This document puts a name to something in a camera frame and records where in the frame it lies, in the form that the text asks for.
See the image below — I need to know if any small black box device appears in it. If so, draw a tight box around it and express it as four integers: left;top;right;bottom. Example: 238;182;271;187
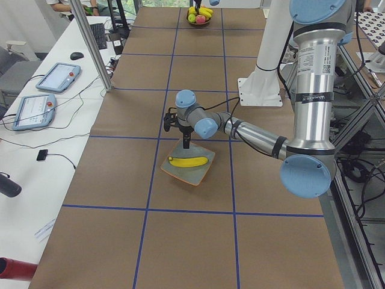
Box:
36;149;48;161

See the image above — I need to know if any black computer mouse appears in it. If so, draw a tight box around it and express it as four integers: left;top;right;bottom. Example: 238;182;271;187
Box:
70;52;84;60

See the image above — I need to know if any black keyboard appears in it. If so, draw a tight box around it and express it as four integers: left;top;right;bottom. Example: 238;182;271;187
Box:
90;23;107;50

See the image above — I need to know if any blue teach pendant far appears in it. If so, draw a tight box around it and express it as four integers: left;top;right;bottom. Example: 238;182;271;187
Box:
35;63;81;93

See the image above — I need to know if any red peach apple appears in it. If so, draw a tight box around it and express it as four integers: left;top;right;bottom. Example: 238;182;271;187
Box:
196;14;206;24

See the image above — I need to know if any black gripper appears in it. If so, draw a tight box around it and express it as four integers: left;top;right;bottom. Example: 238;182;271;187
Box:
177;117;193;149

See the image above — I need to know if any blue teach pendant near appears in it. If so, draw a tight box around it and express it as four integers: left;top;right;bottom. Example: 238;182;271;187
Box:
12;93;57;131

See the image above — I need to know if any red cylinder object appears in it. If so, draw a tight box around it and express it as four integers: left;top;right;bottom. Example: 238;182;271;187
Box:
1;257;38;281

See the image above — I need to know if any green apple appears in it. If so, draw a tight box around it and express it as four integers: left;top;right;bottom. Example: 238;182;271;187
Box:
188;14;196;23

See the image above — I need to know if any aluminium frame post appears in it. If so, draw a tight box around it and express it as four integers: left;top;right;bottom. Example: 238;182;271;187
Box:
69;0;112;92

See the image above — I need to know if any blue teach pendant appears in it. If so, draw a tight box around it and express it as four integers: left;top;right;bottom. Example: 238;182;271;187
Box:
12;93;57;131
35;63;81;93

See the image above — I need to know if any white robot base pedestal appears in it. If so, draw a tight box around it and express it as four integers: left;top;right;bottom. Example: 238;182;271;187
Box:
238;0;293;107

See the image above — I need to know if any grey square plate orange rim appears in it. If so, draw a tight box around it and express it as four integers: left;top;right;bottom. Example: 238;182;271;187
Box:
161;140;215;186

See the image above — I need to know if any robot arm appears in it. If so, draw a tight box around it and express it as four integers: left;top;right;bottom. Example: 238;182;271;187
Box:
175;1;356;198
209;0;220;6

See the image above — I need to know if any brown wicker fruit basket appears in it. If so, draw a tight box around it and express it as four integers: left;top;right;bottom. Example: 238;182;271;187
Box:
186;7;214;26

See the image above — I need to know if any black braided left cable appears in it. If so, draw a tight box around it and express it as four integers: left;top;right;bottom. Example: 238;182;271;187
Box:
198;96;241;127

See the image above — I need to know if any black bottle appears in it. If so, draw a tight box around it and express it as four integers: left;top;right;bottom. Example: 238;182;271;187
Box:
0;172;22;197

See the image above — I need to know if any yellow banana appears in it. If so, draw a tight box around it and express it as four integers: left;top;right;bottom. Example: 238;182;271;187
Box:
168;156;209;168
199;7;214;18

